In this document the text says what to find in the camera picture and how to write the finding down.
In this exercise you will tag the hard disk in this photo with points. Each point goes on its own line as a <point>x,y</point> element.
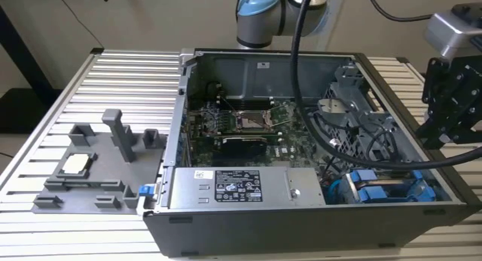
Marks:
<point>364,177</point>

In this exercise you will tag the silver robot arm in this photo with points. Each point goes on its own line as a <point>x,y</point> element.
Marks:
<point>256,23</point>

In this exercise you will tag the metal disk bay cage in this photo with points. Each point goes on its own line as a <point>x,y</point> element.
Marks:
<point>339,88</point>

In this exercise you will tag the green motherboard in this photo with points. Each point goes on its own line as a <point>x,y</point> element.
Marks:
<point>283,142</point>

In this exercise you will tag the CPU socket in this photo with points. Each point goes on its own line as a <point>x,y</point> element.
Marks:
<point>252,120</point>

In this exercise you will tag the black RAM sticks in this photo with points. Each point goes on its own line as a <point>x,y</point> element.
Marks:
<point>248,102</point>

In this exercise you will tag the black graphics card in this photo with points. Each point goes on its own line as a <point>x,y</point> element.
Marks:
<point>242,151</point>

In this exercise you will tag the silver power supply unit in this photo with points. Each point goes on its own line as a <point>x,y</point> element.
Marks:
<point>244,187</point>

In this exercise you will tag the black open PC case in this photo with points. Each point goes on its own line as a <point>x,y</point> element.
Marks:
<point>264,232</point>

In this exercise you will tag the blue case latch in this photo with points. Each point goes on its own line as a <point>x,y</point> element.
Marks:
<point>146,191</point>

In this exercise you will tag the gray parts rack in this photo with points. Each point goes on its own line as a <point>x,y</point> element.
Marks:
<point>106,176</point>

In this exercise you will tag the silver CPU chip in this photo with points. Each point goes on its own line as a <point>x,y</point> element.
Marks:
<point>78,163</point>

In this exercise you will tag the silver metal bracket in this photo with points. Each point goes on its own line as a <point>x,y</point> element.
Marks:
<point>335,106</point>

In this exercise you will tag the black desk frame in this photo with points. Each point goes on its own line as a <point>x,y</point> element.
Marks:
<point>23,111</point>

